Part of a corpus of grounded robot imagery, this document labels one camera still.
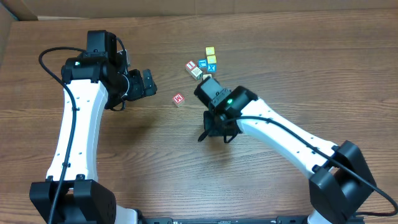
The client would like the red letter M block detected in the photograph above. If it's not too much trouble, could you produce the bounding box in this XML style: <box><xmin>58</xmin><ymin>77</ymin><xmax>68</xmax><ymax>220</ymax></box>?
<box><xmin>172</xmin><ymin>93</ymin><xmax>185</xmax><ymax>107</ymax></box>

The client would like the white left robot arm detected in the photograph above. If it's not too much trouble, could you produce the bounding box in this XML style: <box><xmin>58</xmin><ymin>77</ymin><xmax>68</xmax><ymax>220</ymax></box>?
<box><xmin>29</xmin><ymin>30</ymin><xmax>157</xmax><ymax>223</ymax></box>

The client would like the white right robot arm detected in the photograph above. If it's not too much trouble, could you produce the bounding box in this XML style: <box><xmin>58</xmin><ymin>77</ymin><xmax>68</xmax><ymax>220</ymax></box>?
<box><xmin>194</xmin><ymin>78</ymin><xmax>376</xmax><ymax>223</ymax></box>

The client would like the wooden block green side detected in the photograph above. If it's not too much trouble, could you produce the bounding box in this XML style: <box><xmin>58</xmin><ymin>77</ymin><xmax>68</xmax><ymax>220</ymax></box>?
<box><xmin>203</xmin><ymin>73</ymin><xmax>212</xmax><ymax>80</ymax></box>

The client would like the red letter I block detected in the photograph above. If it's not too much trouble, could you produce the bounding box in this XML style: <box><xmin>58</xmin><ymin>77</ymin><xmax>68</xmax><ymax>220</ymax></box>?
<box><xmin>185</xmin><ymin>60</ymin><xmax>197</xmax><ymax>73</ymax></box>

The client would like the wooden patterned picture block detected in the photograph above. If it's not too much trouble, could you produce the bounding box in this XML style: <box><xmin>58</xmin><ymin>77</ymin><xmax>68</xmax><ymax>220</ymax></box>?
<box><xmin>190</xmin><ymin>67</ymin><xmax>203</xmax><ymax>80</ymax></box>

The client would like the blue letter X block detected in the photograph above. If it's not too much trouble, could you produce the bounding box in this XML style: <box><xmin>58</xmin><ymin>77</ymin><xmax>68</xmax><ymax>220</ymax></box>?
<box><xmin>206</xmin><ymin>63</ymin><xmax>217</xmax><ymax>73</ymax></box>

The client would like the blue letter L block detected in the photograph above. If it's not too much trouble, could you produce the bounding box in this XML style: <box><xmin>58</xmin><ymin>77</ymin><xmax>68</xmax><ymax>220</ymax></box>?
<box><xmin>198</xmin><ymin>59</ymin><xmax>208</xmax><ymax>69</ymax></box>

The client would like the lower yellow block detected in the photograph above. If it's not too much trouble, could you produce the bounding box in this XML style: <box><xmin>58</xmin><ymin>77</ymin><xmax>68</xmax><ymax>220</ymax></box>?
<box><xmin>206</xmin><ymin>55</ymin><xmax>217</xmax><ymax>64</ymax></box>

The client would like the yellow block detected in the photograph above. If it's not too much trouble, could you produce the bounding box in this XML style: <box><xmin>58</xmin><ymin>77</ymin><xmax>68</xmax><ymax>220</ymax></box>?
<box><xmin>205</xmin><ymin>47</ymin><xmax>215</xmax><ymax>56</ymax></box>
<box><xmin>206</xmin><ymin>55</ymin><xmax>217</xmax><ymax>64</ymax></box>

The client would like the upper yellow block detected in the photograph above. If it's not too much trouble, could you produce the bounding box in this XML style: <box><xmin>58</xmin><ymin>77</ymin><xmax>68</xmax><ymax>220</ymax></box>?
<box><xmin>205</xmin><ymin>47</ymin><xmax>215</xmax><ymax>56</ymax></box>

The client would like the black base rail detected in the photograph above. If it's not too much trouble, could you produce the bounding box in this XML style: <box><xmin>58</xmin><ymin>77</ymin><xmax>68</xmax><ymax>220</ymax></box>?
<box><xmin>136</xmin><ymin>216</ymin><xmax>365</xmax><ymax>224</ymax></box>

